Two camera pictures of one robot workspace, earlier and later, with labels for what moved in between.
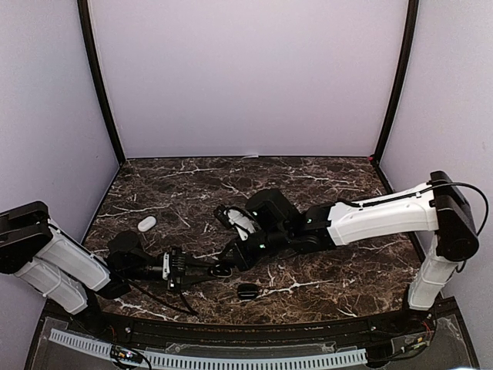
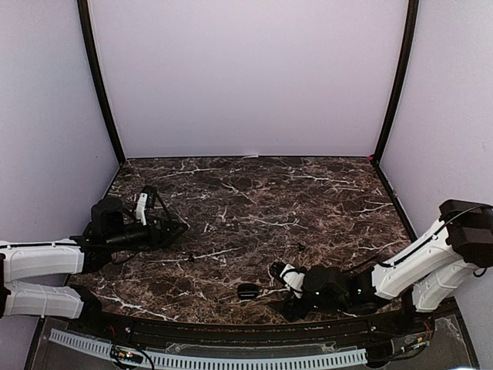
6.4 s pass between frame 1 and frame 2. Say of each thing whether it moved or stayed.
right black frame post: stayed
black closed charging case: stayed
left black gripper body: moved
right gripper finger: moved
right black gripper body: moved
